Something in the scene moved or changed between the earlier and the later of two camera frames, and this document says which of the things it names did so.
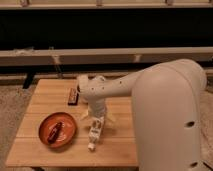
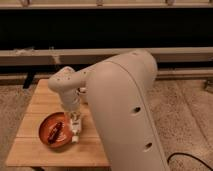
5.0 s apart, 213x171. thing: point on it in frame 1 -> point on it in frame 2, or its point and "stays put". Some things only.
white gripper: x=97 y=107 -> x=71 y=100
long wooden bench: x=105 y=55 stays put
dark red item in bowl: x=52 y=138 stays put
